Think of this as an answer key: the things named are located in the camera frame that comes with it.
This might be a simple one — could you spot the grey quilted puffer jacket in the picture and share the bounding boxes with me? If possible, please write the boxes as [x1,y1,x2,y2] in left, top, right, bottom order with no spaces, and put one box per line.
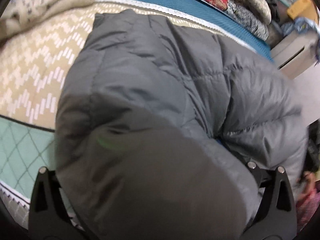
[55,10,308,239]

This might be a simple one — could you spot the person's right hand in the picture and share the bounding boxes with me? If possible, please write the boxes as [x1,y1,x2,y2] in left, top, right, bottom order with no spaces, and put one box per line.
[300,171,316,198]

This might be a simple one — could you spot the patterned bed sheet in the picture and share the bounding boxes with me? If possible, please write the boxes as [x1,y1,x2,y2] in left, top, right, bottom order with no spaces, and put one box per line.
[1,0,270,228]

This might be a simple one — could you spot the blue plastic bag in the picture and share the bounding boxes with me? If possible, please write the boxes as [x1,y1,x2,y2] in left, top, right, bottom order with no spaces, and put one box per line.
[281,17,320,63]

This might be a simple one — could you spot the white dotted fleece blanket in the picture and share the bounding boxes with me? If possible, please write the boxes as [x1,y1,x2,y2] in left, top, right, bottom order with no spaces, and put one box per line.
[1,0,95,40]

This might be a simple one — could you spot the yellow cardboard box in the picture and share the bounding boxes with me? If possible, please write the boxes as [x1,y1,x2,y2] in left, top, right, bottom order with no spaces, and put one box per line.
[287,0,314,20]

